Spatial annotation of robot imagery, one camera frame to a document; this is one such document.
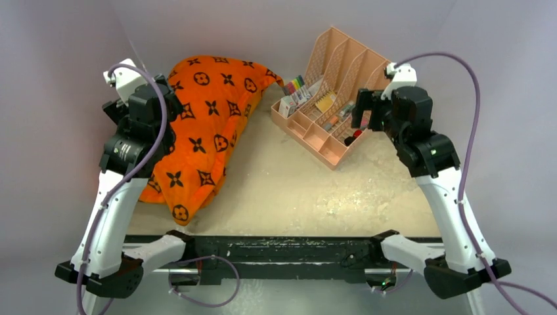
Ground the orange patterned pillowcase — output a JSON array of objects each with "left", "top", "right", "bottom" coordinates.
[{"left": 139, "top": 55, "right": 283, "bottom": 226}]

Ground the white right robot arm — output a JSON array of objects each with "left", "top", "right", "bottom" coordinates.
[{"left": 351, "top": 87, "right": 512, "bottom": 299}]

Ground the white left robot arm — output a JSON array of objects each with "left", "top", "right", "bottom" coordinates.
[{"left": 55, "top": 72, "right": 196, "bottom": 299}]

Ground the red black round object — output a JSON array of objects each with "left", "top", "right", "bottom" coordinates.
[{"left": 344, "top": 129, "right": 363, "bottom": 147}]

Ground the yellow notepad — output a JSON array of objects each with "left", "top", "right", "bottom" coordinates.
[{"left": 315, "top": 91, "right": 336, "bottom": 114}]

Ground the pink desk file organizer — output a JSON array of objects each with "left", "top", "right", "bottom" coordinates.
[{"left": 271, "top": 27, "right": 389, "bottom": 170}]

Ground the set of coloured markers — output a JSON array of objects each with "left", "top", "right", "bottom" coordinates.
[{"left": 282, "top": 75, "right": 312, "bottom": 106}]

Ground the small white red box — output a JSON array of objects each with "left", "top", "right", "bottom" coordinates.
[{"left": 278, "top": 95, "right": 297, "bottom": 118}]

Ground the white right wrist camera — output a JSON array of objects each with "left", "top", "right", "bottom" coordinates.
[{"left": 380, "top": 62, "right": 417, "bottom": 100}]

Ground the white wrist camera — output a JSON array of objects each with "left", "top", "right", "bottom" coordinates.
[
  {"left": 103, "top": 67, "right": 147, "bottom": 106},
  {"left": 380, "top": 62, "right": 417, "bottom": 100}
]

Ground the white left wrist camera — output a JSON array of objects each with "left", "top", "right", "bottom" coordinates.
[{"left": 103, "top": 67, "right": 147, "bottom": 106}]

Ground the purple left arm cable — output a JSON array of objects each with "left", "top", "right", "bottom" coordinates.
[{"left": 76, "top": 63, "right": 169, "bottom": 315}]

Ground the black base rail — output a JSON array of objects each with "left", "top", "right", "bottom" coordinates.
[{"left": 162, "top": 236, "right": 407, "bottom": 285}]

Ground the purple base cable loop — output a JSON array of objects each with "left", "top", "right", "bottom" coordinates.
[{"left": 167, "top": 255, "right": 240, "bottom": 308}]

